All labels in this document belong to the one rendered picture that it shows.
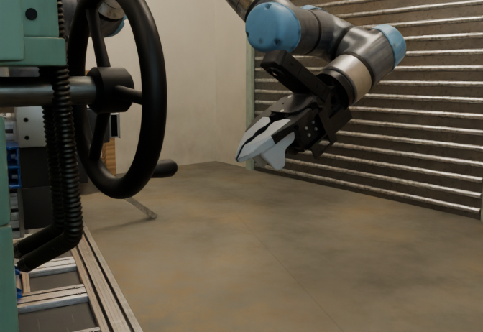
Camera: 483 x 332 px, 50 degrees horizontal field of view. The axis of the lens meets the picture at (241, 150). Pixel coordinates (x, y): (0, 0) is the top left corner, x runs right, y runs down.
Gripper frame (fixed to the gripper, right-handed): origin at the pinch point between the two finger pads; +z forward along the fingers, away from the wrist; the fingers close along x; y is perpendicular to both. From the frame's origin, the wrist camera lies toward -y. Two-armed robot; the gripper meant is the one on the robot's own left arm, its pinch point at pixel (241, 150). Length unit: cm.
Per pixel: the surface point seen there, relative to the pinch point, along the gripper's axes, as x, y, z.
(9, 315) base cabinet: -13.5, -9.1, 33.8
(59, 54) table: 0.2, -23.2, 14.7
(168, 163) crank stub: 2.4, -4.2, 9.3
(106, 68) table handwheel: 7.3, -17.9, 8.3
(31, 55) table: 0.2, -24.5, 17.3
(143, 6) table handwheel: -2.4, -23.5, 4.3
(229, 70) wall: 329, 104, -205
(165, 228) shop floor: 184, 105, -37
